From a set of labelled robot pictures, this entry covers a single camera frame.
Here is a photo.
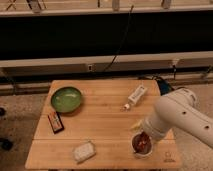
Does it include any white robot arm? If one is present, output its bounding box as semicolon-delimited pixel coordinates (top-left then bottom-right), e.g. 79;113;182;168
142;88;213;149

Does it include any black hanging cable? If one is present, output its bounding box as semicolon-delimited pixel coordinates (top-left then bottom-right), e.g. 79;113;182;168
101;4;135;73

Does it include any white tube bottle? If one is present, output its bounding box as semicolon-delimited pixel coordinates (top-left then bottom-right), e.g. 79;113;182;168
123;84;147;111

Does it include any blue black object behind table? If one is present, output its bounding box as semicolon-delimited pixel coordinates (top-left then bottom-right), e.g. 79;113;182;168
155;77;174;95

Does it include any white wrapped sponge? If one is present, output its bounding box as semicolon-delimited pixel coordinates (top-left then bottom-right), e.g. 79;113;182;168
73;141;96;163

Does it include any green ceramic bowl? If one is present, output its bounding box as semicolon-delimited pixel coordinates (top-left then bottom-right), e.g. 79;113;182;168
51;87;82;113

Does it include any dark red snack packet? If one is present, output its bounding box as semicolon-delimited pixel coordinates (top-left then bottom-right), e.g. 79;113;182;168
48;112;64;134

